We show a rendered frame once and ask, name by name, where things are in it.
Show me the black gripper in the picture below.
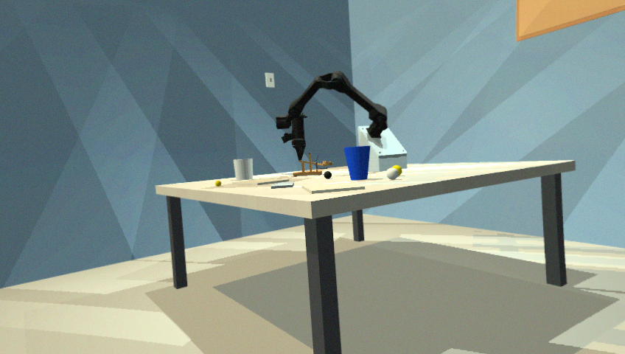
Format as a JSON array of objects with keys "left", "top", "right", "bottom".
[{"left": 292, "top": 128, "right": 306, "bottom": 161}]

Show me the white ball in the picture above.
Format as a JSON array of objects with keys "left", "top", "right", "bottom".
[{"left": 386, "top": 168, "right": 399, "bottom": 180}]

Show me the blue cup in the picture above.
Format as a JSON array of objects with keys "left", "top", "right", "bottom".
[{"left": 344, "top": 146, "right": 370, "bottom": 181}]

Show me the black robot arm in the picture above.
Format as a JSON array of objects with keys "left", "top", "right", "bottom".
[{"left": 276, "top": 71, "right": 388, "bottom": 138}]

